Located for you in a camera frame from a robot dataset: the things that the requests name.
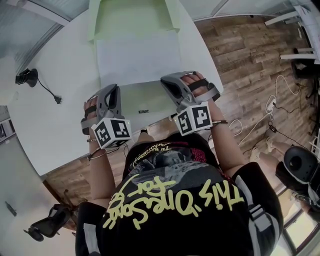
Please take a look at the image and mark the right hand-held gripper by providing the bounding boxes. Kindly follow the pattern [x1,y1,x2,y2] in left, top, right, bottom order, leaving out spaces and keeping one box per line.
[159,70,222,137]

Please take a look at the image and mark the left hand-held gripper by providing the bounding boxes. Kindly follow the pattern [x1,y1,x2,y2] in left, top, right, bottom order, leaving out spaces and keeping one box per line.
[80,83,133,150]

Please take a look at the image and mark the white sheet of paper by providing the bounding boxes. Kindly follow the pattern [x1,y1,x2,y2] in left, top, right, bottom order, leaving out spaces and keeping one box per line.
[94,31,182,87]

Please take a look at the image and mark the person's right forearm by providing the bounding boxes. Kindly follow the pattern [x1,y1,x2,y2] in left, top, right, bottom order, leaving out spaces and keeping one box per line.
[207,99,245,177]

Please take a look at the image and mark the person's left forearm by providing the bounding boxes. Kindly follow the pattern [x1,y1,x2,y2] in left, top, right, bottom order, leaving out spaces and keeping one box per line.
[87,139,129,201]

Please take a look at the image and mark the person's left hand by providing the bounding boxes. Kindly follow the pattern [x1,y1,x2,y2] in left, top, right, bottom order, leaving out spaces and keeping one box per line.
[83,95,99,119]

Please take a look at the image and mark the person's right hand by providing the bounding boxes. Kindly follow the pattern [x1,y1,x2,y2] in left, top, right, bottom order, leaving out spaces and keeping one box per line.
[179,70,209,98]

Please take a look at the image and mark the grey flat folder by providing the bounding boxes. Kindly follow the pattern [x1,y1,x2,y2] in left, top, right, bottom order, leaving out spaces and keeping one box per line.
[118,79,179,134]

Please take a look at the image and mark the white power strip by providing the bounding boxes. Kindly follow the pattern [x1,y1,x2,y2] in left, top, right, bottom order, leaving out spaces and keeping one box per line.
[265,95,277,113]

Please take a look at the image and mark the black printed t-shirt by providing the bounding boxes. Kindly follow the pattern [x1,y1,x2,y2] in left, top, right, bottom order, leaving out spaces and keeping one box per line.
[75,132,285,256]

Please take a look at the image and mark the black round desk stand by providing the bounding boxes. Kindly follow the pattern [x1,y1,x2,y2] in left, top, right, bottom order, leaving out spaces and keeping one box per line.
[14,67,39,88]

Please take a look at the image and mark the black office chair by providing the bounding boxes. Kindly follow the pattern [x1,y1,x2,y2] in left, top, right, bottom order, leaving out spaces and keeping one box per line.
[274,145,320,201]
[22,203,75,242]

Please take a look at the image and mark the pale green folder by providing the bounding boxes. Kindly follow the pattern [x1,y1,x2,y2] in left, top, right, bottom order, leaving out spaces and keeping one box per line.
[86,0,181,42]

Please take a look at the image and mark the thin metal bracelet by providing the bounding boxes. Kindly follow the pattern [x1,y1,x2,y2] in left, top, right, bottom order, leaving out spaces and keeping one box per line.
[86,138,108,162]

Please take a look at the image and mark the white cable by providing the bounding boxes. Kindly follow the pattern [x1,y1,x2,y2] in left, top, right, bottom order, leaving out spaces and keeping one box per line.
[228,74,301,148]

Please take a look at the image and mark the black cable with plug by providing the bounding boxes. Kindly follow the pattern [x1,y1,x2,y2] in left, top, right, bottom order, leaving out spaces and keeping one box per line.
[36,77,63,105]

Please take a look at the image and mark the grey shoulder strap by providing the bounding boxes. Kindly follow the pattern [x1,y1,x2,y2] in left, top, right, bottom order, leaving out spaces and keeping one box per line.
[82,222,102,256]
[248,206,281,256]

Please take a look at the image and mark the white desk frame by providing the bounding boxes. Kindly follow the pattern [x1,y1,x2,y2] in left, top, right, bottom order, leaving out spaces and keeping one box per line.
[263,6,320,61]

